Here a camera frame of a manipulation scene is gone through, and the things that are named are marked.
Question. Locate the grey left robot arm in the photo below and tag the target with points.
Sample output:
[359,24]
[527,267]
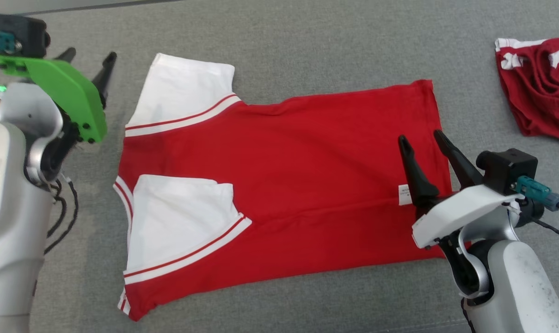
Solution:
[11,208]

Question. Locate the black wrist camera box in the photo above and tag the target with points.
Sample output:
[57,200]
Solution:
[510,169]
[20,32]

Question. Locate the red shorts with white stripe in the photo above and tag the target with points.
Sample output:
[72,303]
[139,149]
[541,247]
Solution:
[538,92]

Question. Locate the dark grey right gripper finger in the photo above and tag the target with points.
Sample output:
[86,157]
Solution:
[418,180]
[462,169]

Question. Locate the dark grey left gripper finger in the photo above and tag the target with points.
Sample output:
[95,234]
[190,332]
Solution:
[104,78]
[66,55]

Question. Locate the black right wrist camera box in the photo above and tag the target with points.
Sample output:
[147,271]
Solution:
[510,169]

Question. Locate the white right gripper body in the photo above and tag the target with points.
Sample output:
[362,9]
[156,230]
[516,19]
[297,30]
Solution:
[464,208]

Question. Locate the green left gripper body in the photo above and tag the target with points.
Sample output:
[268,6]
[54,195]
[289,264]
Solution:
[76,99]

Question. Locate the red and white shirt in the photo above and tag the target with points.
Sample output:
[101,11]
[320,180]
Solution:
[307,162]

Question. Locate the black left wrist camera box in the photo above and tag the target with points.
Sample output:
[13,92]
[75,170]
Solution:
[20,32]

